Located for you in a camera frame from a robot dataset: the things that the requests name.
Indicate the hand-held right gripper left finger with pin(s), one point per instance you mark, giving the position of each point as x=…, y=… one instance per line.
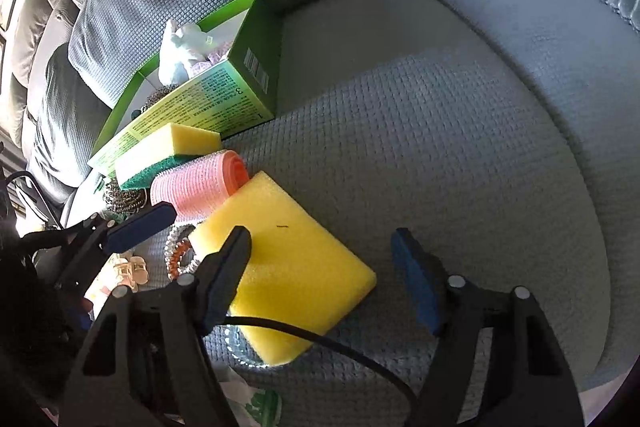
x=225, y=279

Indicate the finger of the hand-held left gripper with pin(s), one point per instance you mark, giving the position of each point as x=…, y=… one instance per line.
x=142, y=227

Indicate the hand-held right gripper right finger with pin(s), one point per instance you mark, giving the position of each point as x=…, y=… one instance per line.
x=415, y=279

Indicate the large yellow sponge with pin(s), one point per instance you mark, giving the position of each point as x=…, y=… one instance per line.
x=290, y=272

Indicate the green cardboard box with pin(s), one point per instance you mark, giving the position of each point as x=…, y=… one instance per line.
x=235, y=92

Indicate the grey plush toy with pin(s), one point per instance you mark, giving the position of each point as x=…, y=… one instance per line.
x=182, y=49

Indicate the clear hair claw clip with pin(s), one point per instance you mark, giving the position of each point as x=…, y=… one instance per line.
x=130, y=272

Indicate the pink hair roller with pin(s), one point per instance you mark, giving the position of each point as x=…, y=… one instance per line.
x=200, y=187

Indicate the yellow sponge with green pad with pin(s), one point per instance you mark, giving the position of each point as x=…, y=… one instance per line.
x=165, y=149

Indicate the dark grey ribbed pillow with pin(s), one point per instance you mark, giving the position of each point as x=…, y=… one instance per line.
x=65, y=122

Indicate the green and white packet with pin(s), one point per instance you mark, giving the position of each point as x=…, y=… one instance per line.
x=260, y=407

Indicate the grey sofa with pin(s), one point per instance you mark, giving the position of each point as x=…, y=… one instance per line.
x=425, y=147

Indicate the lilac knitted cloth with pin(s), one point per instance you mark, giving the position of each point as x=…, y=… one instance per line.
x=212, y=59

